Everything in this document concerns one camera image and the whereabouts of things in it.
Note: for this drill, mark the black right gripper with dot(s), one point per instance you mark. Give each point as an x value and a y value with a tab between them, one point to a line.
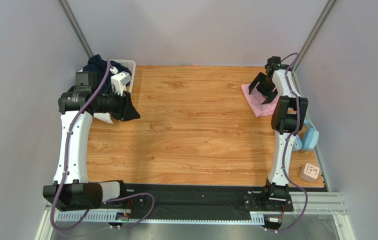
267	82

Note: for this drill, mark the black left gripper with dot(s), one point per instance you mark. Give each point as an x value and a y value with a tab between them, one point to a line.
126	111

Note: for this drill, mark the pink t shirt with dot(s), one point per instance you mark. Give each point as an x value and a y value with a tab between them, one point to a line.
255	101

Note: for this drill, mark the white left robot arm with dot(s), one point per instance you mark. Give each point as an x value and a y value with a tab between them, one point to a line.
71	189

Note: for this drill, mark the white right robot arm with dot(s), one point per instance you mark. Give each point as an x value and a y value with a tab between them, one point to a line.
276	83

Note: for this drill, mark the white t shirt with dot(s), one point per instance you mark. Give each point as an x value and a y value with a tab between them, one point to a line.
104	117

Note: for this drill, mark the white plastic laundry basket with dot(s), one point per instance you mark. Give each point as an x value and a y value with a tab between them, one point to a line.
132	66

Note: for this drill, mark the navy blue t shirt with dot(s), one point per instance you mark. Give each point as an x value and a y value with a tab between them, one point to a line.
98	65

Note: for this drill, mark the light blue headphones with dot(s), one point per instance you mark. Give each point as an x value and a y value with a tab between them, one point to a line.
309	140

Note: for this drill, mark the small pink cube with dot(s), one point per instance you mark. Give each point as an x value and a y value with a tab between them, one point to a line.
310	172

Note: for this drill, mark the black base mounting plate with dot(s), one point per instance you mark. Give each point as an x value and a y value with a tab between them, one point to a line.
199	202

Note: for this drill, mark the right aluminium corner post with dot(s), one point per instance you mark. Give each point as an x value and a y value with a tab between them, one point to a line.
324	15

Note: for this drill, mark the aluminium corner post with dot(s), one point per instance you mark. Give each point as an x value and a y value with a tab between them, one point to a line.
324	15
68	12

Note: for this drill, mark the left aluminium corner post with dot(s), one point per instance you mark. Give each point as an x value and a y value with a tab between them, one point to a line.
68	12

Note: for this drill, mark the aluminium frame rail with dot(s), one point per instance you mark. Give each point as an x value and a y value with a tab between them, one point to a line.
318	214

